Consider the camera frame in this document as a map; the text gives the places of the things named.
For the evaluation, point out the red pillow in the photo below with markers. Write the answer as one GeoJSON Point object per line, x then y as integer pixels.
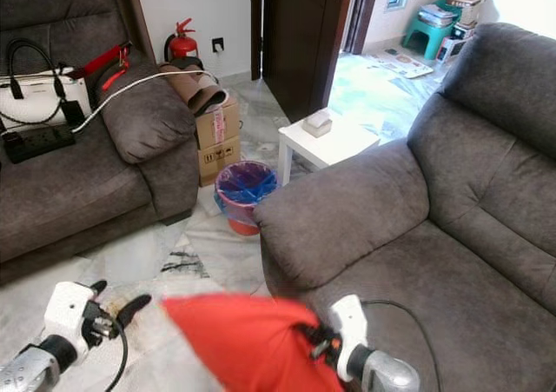
{"type": "Point", "coordinates": [243, 344]}

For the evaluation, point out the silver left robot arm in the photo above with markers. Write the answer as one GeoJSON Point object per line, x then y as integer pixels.
{"type": "Point", "coordinates": [35, 370]}

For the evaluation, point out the grey fabric sofa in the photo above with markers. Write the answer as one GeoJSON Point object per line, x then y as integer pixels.
{"type": "Point", "coordinates": [443, 218]}
{"type": "Point", "coordinates": [69, 196]}

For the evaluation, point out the printed floor mat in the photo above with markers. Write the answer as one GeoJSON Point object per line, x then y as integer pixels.
{"type": "Point", "coordinates": [401, 63]}

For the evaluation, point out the black power strip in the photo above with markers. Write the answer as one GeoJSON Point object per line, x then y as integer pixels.
{"type": "Point", "coordinates": [39, 143]}

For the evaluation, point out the red bin with blue bag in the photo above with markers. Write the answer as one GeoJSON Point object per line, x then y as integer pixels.
{"type": "Point", "coordinates": [245, 194]}

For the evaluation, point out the black power adapter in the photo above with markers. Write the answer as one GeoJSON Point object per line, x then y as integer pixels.
{"type": "Point", "coordinates": [71, 112]}

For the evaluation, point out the brown cardboard box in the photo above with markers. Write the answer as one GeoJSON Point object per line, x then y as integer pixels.
{"type": "Point", "coordinates": [217, 144]}

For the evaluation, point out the white side table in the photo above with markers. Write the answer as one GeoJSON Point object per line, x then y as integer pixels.
{"type": "Point", "coordinates": [334, 146]}

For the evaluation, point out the white and black handbag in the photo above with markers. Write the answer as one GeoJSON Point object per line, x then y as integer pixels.
{"type": "Point", "coordinates": [39, 96]}

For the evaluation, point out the beige tissue box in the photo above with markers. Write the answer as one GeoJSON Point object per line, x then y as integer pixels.
{"type": "Point", "coordinates": [317, 123]}

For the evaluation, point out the brown rolled mat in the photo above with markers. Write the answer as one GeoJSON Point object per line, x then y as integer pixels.
{"type": "Point", "coordinates": [193, 85]}

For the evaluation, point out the red fire extinguisher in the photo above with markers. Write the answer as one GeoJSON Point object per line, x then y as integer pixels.
{"type": "Point", "coordinates": [182, 46]}

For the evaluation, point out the dark wooden door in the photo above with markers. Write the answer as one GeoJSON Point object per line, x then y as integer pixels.
{"type": "Point", "coordinates": [300, 36]}

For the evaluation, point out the green plastic stool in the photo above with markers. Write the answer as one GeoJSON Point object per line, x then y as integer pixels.
{"type": "Point", "coordinates": [421, 37]}

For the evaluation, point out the stack of papers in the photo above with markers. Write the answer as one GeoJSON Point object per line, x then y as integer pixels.
{"type": "Point", "coordinates": [436, 14]}

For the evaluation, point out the stack of small boxes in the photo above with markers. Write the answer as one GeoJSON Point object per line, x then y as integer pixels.
{"type": "Point", "coordinates": [467, 8]}

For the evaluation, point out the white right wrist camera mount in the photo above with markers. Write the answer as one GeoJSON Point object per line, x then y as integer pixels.
{"type": "Point", "coordinates": [349, 322]}

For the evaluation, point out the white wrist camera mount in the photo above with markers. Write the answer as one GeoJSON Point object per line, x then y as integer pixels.
{"type": "Point", "coordinates": [349, 322]}
{"type": "Point", "coordinates": [67, 312]}

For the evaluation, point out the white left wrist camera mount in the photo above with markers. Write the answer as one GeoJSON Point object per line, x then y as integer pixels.
{"type": "Point", "coordinates": [67, 312]}

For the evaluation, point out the black wall socket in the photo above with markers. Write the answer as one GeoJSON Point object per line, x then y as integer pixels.
{"type": "Point", "coordinates": [218, 44]}

